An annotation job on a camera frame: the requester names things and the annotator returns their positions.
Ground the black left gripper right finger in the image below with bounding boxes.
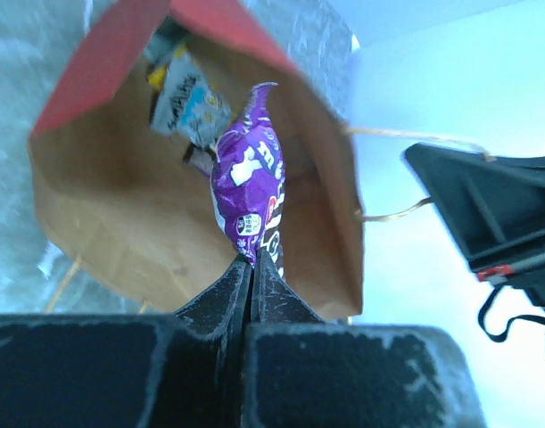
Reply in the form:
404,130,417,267
243,252,486,427

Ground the red paper bag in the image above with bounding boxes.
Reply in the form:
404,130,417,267
29,1,364,319

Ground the purple candy packet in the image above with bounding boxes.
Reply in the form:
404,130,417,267
211,82,285,277

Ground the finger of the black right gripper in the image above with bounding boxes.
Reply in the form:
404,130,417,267
404,144,545,285

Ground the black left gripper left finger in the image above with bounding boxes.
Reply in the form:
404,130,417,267
0,258,252,427

